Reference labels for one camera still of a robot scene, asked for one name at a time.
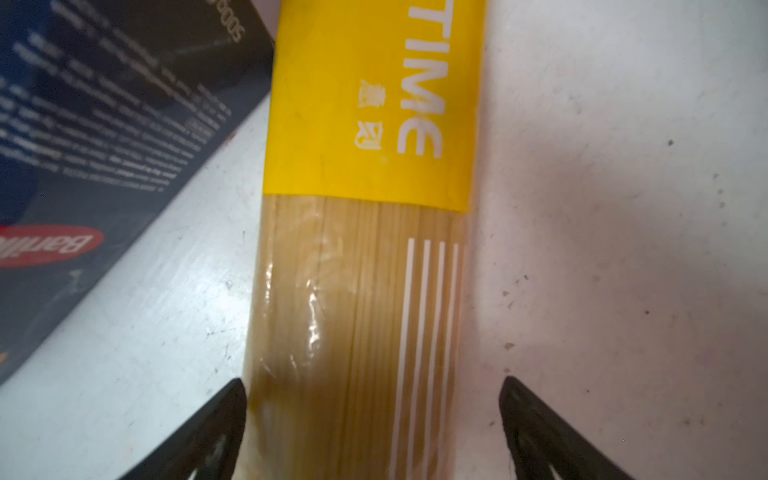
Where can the yellow Pastatime spaghetti bag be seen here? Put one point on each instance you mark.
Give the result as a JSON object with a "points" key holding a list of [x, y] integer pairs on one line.
{"points": [[352, 349]]}

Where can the blue Barilla rigatoni box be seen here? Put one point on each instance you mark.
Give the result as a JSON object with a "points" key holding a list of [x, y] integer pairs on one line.
{"points": [[108, 109]]}

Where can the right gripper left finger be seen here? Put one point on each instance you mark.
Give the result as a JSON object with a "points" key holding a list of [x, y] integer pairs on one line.
{"points": [[206, 446]]}

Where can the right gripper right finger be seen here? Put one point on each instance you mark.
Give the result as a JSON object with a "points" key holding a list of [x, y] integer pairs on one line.
{"points": [[543, 445]]}

